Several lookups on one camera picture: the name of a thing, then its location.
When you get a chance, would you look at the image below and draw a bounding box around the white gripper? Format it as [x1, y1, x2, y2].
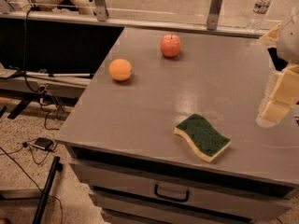
[258, 4, 299, 123]

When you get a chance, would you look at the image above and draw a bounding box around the green and yellow sponge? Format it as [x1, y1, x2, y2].
[174, 114, 231, 162]

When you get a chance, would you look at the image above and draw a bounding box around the red apple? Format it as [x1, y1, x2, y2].
[160, 34, 181, 58]

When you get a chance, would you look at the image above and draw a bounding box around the clear plastic water bottle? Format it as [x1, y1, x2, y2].
[247, 0, 272, 33]

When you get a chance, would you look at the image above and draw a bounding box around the orange fruit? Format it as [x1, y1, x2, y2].
[108, 59, 133, 81]

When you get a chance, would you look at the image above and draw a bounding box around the grey drawer cabinet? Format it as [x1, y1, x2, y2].
[57, 28, 299, 224]

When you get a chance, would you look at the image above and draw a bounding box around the low grey bench shelf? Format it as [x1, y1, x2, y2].
[0, 68, 92, 99]

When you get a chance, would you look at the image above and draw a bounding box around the black metal stand leg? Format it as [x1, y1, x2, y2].
[33, 156, 63, 224]

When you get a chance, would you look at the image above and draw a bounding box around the black power adapter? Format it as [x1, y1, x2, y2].
[33, 137, 53, 151]

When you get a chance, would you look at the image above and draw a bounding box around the metal railing post right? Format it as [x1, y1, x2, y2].
[206, 0, 223, 31]

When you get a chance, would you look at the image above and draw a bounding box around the metal railing post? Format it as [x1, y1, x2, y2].
[206, 0, 223, 31]
[94, 0, 108, 21]

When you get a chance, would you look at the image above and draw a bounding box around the black drawer handle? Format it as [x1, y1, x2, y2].
[153, 184, 190, 203]

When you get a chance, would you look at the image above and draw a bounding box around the metal railing post left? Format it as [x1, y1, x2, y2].
[94, 0, 108, 21]

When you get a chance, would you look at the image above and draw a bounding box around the black hanging cable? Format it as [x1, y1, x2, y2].
[22, 7, 48, 95]

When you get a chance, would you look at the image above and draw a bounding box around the black floor cable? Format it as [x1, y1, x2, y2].
[0, 139, 64, 224]

